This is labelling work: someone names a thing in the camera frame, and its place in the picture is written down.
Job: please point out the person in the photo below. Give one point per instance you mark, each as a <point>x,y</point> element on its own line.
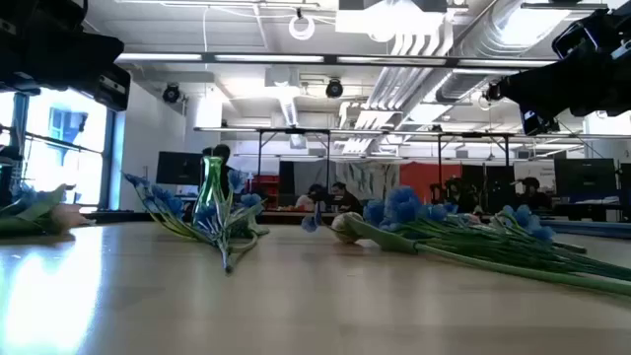
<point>347,199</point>
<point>308,197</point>
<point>222,158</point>
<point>461,194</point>
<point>532,194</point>

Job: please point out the silver ventilation duct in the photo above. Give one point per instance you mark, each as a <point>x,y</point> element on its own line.
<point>483,39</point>

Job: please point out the black ceiling spotlight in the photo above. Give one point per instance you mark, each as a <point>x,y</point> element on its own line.
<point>334,89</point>
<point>171,93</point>
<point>493,92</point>

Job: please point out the large bright window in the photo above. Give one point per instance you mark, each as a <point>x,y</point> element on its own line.
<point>59,148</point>

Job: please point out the white ceiling pipe bundle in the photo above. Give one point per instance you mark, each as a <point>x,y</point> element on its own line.
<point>409,54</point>

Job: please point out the long ceiling light strip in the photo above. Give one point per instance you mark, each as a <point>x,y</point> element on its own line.
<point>268,58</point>

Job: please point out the orange partition panel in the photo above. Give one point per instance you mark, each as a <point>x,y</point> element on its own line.
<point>429,175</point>

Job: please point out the grey patterned curtain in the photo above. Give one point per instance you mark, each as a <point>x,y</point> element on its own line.
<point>365,177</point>

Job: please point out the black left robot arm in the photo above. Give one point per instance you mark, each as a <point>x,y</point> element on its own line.
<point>29,15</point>

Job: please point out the white ceiling air unit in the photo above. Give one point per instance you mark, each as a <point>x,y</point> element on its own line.
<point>389,17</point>

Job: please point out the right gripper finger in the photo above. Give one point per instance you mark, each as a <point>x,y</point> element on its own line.
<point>532,91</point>
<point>539,123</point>

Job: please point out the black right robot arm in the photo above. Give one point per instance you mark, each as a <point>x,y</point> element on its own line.
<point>618,22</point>

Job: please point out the red cabinet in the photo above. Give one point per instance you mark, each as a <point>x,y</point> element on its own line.
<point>266,187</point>

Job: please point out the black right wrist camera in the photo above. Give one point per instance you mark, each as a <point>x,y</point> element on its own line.
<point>574,39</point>

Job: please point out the black computer monitor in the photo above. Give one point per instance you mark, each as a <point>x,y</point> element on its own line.
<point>584,175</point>
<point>177,167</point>
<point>626,177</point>

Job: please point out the white poster board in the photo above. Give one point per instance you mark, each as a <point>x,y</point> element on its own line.
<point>535,172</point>

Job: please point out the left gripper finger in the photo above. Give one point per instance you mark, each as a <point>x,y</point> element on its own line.
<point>112,89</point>

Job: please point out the green glass vase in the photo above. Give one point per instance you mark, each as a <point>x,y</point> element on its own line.
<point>211,182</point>

